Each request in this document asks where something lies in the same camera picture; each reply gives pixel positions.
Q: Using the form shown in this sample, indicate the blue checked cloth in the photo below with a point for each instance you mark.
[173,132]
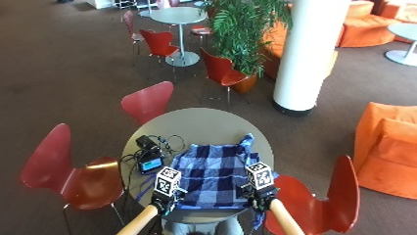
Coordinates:
[215,173]

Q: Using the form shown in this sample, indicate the white round pillar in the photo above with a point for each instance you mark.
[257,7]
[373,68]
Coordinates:
[308,55]

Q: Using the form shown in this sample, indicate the green potted palm plant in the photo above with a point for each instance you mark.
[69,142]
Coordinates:
[243,29]

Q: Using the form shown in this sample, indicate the orange armchair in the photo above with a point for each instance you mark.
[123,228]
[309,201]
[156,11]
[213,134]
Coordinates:
[387,150]

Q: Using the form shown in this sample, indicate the small black box device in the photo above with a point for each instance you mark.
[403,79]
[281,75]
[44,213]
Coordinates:
[145,142]

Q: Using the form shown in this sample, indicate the red wooden chair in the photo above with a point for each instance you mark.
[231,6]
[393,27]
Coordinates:
[159,43]
[220,70]
[65,178]
[200,31]
[324,204]
[148,102]

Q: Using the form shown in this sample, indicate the white marker cube on glove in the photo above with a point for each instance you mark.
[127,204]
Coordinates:
[260,175]
[167,181]

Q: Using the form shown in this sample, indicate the orange sofa behind plant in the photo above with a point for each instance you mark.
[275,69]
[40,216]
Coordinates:
[275,49]

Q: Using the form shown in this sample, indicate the black device with blue screen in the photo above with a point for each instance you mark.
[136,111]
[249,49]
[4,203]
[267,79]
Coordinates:
[149,163]

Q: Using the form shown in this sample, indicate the white marker cube on right glove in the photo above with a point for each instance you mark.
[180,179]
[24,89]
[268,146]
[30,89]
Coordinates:
[260,175]

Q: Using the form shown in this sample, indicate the white marker cube on left glove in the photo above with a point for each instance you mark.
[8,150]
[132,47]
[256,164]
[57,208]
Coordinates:
[167,181]

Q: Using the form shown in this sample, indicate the the person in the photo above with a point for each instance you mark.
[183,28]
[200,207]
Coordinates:
[201,225]

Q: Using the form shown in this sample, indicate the grey round pedestal table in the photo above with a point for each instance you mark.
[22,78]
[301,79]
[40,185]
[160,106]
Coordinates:
[179,19]

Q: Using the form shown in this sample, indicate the orange plant pot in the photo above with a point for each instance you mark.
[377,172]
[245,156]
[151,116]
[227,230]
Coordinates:
[245,84]

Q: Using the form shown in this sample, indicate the person's right hand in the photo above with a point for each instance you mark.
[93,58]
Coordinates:
[263,198]

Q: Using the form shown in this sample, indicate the person's left hand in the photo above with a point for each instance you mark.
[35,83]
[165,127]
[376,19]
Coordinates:
[164,201]

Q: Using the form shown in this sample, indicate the white round pedestal table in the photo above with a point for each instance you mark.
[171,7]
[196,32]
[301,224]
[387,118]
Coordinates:
[404,42]

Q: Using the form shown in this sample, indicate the orange round sofa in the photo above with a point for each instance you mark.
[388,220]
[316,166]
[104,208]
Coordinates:
[367,26]

